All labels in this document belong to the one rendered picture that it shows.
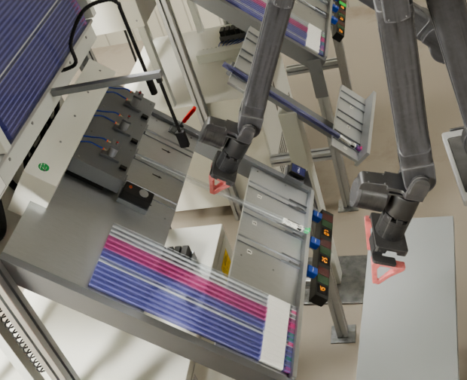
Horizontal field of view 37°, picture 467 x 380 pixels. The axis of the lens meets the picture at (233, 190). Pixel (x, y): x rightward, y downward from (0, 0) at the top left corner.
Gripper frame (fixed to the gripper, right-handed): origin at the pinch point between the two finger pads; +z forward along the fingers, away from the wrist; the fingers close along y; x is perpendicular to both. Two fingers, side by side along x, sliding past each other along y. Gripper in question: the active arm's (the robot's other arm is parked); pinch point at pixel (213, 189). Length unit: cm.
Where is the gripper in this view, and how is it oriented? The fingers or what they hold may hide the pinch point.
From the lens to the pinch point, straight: 191.0
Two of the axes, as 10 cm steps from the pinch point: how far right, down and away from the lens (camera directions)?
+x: 9.2, 3.7, 1.6
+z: -3.8, 6.8, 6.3
